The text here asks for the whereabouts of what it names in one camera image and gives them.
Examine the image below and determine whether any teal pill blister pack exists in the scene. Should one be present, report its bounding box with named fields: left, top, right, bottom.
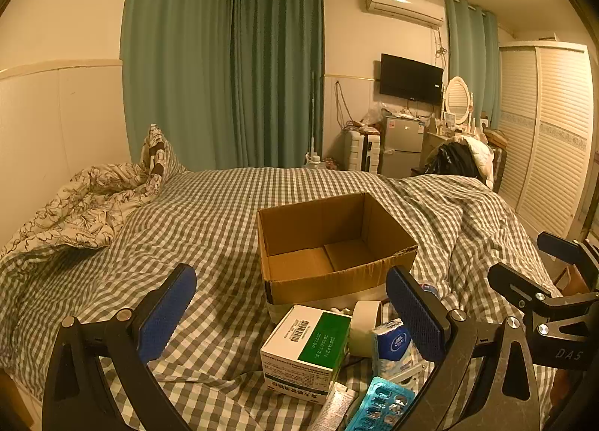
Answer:
left=346, top=376, right=416, bottom=431

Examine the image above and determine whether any silver mini fridge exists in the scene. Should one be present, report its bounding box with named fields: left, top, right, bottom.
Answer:
left=380, top=115, right=426, bottom=178

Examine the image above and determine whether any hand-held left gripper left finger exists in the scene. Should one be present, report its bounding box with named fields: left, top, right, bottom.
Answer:
left=42, top=264, right=197, bottom=431

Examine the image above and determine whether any white tape roll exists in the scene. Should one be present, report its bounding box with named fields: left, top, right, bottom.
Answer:
left=351, top=301, right=383, bottom=358

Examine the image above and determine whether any green white medicine box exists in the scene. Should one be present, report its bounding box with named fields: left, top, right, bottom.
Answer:
left=260, top=304, right=352, bottom=397

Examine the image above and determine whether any black clothes pile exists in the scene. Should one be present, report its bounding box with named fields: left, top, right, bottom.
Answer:
left=423, top=141, right=485, bottom=180

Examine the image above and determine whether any white mop pole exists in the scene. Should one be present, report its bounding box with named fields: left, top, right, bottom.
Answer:
left=309, top=72, right=317, bottom=158

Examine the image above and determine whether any brown patterned pillow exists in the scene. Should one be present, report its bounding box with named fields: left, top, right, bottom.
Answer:
left=142, top=123, right=188, bottom=179

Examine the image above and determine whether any black wall television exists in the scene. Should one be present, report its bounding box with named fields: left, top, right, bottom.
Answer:
left=380, top=53, right=444, bottom=105

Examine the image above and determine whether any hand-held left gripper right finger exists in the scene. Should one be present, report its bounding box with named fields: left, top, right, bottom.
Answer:
left=386, top=265, right=546, bottom=431

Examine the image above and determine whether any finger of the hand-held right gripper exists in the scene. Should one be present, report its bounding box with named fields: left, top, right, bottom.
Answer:
left=537, top=232, right=585, bottom=267
left=487, top=262, right=549, bottom=316

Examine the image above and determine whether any white suitcase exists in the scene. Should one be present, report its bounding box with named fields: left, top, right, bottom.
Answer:
left=345, top=129, right=382, bottom=173

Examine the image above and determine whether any white ointment tube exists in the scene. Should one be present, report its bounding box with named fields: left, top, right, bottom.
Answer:
left=318, top=384, right=359, bottom=431

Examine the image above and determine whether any brown cardboard box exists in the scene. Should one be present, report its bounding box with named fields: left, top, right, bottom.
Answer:
left=256, top=192, right=419, bottom=324

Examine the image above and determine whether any white jacket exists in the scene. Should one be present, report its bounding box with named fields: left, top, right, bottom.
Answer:
left=461, top=136, right=496, bottom=193

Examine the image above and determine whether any narrow green curtain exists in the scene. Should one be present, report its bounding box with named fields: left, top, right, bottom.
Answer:
left=444, top=0, right=501, bottom=130

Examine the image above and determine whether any clear plastic bag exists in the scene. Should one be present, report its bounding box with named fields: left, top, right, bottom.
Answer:
left=362, top=103, right=389, bottom=126

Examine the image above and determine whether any floral white quilt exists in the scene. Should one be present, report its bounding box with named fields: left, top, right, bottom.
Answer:
left=0, top=162, right=162, bottom=263

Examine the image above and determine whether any white louvered wardrobe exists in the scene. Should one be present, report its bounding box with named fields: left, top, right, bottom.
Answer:
left=496, top=40, right=599, bottom=237

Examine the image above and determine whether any white air conditioner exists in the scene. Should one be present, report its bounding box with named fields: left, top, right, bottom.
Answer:
left=362, top=0, right=444, bottom=29

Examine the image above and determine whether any wide green curtain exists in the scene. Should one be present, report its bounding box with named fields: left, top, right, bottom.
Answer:
left=121, top=0, right=325, bottom=170

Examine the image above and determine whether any oval vanity mirror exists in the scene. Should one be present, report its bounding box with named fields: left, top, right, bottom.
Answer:
left=442, top=76, right=473, bottom=127

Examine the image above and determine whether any wall cable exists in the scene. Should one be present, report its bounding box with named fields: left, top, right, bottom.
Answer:
left=334, top=81, right=356, bottom=127

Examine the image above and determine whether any beige vanity table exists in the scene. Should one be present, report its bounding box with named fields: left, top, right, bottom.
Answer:
left=423, top=119, right=492, bottom=165

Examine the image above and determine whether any blue tissue packet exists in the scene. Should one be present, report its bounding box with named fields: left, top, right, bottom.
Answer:
left=373, top=319, right=424, bottom=382

